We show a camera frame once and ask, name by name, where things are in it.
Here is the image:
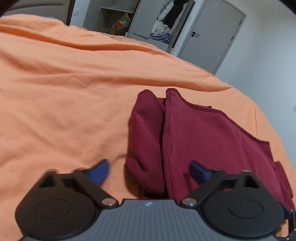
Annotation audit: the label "orange bed sheet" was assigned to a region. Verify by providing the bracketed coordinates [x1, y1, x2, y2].
[1, 15, 295, 240]

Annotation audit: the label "dark red garment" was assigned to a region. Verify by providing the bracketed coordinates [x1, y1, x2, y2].
[126, 88, 294, 209]

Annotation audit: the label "grey open wardrobe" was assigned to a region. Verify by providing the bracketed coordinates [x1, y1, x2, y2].
[82, 1, 196, 52]

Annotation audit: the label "colourful bag in wardrobe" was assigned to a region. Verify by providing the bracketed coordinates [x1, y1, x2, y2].
[106, 13, 131, 36]

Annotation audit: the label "grey room door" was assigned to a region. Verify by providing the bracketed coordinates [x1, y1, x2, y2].
[178, 1, 246, 74]

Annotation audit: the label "brown padded headboard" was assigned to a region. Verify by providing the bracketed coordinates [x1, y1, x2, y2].
[4, 0, 75, 25]

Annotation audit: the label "folded clothes pile in wardrobe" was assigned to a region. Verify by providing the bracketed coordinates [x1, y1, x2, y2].
[149, 20, 173, 44]

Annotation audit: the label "hanging clothes in wardrobe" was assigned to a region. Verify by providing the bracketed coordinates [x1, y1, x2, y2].
[157, 0, 188, 28]

